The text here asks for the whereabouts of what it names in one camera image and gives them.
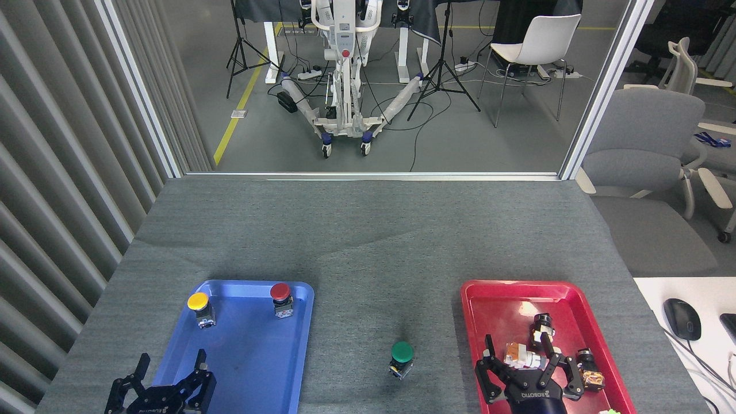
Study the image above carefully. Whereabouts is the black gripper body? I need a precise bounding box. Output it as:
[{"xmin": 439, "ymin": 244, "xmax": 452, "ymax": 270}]
[
  {"xmin": 121, "ymin": 396, "xmax": 194, "ymax": 414},
  {"xmin": 508, "ymin": 381, "xmax": 568, "ymax": 414}
]

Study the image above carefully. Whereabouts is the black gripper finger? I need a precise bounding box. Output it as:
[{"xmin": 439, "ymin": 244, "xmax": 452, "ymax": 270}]
[
  {"xmin": 475, "ymin": 335, "xmax": 521, "ymax": 404},
  {"xmin": 172, "ymin": 349, "xmax": 217, "ymax": 413},
  {"xmin": 537, "ymin": 333, "xmax": 586, "ymax": 401},
  {"xmin": 105, "ymin": 353, "xmax": 151, "ymax": 414}
]

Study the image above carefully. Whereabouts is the green push button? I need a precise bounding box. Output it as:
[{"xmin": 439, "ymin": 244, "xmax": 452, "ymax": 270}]
[{"xmin": 389, "ymin": 341, "xmax": 415, "ymax": 381}]

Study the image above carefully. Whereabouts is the yellow push button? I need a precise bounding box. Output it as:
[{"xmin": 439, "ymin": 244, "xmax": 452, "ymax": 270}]
[{"xmin": 187, "ymin": 292, "xmax": 216, "ymax": 329}]

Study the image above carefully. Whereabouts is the red push button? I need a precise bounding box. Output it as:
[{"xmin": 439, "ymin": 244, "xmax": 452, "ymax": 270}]
[{"xmin": 270, "ymin": 282, "xmax": 294, "ymax": 319}]

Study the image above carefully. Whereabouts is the blue plastic tray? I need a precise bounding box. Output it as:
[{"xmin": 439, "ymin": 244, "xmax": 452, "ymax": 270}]
[{"xmin": 152, "ymin": 280, "xmax": 315, "ymax": 414}]

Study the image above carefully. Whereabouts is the red plastic tray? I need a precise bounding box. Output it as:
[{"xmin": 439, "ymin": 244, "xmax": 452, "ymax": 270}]
[{"xmin": 461, "ymin": 280, "xmax": 638, "ymax": 414}]

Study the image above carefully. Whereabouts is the black computer mouse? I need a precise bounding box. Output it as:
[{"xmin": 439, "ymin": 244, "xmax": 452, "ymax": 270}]
[{"xmin": 664, "ymin": 298, "xmax": 702, "ymax": 341}]

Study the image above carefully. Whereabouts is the white desk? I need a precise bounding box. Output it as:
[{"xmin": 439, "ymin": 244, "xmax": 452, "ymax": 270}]
[{"xmin": 632, "ymin": 277, "xmax": 736, "ymax": 414}]

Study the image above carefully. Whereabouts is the grey office chair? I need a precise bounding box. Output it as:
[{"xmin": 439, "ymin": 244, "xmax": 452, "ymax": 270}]
[{"xmin": 575, "ymin": 88, "xmax": 726, "ymax": 220}]

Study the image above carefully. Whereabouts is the black tripod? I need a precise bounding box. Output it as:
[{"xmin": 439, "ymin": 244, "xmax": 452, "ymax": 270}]
[
  {"xmin": 226, "ymin": 0, "xmax": 282, "ymax": 99},
  {"xmin": 407, "ymin": 0, "xmax": 481, "ymax": 122}
]

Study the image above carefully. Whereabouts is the white table leg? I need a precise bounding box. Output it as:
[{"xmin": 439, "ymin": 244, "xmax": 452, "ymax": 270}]
[
  {"xmin": 263, "ymin": 20, "xmax": 286, "ymax": 85},
  {"xmin": 397, "ymin": 26, "xmax": 430, "ymax": 84}
]

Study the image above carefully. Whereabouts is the white plastic chair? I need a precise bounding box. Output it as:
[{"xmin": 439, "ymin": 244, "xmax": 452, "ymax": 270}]
[{"xmin": 478, "ymin": 14, "xmax": 582, "ymax": 128}]

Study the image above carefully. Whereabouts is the black table cloth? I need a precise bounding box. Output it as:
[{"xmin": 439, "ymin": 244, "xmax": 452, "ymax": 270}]
[{"xmin": 233, "ymin": 0, "xmax": 444, "ymax": 47}]

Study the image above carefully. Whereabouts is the white wheeled stand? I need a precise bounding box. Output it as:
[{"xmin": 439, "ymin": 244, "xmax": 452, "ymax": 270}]
[{"xmin": 280, "ymin": 0, "xmax": 426, "ymax": 159}]

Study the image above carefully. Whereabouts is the black switch with orange base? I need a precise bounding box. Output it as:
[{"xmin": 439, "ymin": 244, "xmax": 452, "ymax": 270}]
[{"xmin": 576, "ymin": 348, "xmax": 606, "ymax": 392}]

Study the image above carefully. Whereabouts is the white and orange switch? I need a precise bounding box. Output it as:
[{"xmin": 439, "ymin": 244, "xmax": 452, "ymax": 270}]
[{"xmin": 504, "ymin": 342, "xmax": 547, "ymax": 370}]

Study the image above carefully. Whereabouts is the black knob selector switch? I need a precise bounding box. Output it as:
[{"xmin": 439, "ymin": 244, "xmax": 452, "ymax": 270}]
[{"xmin": 530, "ymin": 313, "xmax": 556, "ymax": 350}]

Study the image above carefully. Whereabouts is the black mouse cable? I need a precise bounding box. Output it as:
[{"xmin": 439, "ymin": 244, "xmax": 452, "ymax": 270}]
[{"xmin": 661, "ymin": 328, "xmax": 736, "ymax": 393}]

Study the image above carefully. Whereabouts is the blue lanyard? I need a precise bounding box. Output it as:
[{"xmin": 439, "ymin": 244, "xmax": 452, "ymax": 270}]
[{"xmin": 694, "ymin": 131, "xmax": 732, "ymax": 148}]

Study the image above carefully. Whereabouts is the silver frame post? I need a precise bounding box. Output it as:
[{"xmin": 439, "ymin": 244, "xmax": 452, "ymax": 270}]
[
  {"xmin": 95, "ymin": 0, "xmax": 185, "ymax": 179},
  {"xmin": 559, "ymin": 0, "xmax": 655, "ymax": 181}
]

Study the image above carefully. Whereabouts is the white frame office chair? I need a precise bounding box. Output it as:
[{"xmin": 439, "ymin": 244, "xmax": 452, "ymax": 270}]
[{"xmin": 624, "ymin": 37, "xmax": 734, "ymax": 95}]

